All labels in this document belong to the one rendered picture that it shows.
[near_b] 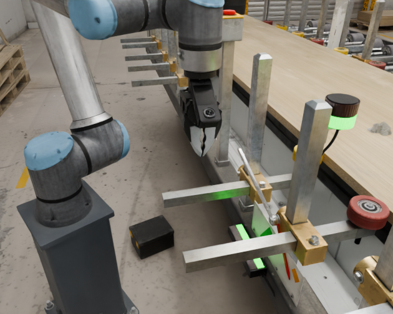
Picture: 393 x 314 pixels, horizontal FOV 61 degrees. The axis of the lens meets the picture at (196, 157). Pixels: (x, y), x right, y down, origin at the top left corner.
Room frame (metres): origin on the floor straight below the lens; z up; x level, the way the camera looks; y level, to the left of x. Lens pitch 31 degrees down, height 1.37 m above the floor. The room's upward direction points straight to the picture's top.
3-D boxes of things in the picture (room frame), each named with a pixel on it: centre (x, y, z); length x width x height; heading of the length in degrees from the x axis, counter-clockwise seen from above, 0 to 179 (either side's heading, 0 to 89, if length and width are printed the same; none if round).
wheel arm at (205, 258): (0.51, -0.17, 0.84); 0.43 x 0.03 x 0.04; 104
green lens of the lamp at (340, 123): (0.57, -0.27, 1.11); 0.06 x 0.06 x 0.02
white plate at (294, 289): (0.58, -0.19, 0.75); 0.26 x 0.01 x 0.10; 14
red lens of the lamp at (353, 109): (0.57, -0.27, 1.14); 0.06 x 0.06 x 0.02
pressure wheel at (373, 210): (0.56, -0.37, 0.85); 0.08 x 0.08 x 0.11
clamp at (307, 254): (0.54, -0.23, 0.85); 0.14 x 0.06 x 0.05; 14
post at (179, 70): (1.77, 0.09, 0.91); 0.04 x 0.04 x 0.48; 14
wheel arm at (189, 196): (0.75, -0.12, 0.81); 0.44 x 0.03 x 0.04; 104
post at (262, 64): (0.80, -0.16, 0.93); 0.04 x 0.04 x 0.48; 14
